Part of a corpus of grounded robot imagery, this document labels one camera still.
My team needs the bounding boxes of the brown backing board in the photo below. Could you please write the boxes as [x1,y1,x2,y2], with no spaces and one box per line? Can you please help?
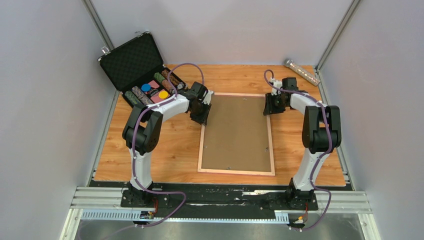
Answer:
[201,95,273,173]

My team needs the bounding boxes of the wooden picture frame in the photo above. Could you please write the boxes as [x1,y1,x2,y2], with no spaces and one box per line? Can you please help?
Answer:
[197,92,276,177]

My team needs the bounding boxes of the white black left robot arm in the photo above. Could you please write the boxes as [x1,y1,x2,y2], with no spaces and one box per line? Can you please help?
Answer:
[122,82,214,207]

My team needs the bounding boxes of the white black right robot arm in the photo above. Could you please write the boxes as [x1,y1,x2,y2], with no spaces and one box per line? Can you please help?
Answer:
[263,77,342,209]

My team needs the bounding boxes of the yellow poker chip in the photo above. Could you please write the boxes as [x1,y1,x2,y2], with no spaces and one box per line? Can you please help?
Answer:
[158,90,169,100]

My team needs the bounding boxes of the glittery silver tube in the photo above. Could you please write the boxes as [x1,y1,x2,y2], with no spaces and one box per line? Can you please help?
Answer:
[283,58,321,87]

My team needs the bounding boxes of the blue poker chip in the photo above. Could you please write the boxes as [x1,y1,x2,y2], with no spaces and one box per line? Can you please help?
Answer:
[141,83,152,92]

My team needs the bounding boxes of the black poker chip case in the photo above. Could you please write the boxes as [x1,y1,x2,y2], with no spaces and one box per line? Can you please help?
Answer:
[97,31,188,107]

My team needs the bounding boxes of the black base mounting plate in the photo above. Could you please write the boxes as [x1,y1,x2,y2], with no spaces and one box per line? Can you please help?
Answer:
[89,180,354,221]

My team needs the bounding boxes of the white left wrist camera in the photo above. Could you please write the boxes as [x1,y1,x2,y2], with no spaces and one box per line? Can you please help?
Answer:
[202,90,215,105]

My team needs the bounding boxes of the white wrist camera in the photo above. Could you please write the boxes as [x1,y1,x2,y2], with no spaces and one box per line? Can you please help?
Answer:
[202,90,215,105]
[269,78,282,96]

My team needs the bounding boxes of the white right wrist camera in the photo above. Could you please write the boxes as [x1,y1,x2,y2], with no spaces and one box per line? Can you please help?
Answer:
[269,78,282,96]

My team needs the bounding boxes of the aluminium enclosure post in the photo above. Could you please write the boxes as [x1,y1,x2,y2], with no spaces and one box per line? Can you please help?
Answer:
[315,0,362,73]
[82,0,115,55]

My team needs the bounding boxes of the aluminium front rail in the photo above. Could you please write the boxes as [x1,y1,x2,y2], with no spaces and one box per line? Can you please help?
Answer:
[60,187,381,240]

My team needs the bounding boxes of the left aluminium enclosure post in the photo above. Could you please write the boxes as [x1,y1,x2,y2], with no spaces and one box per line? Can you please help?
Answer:
[82,0,115,55]

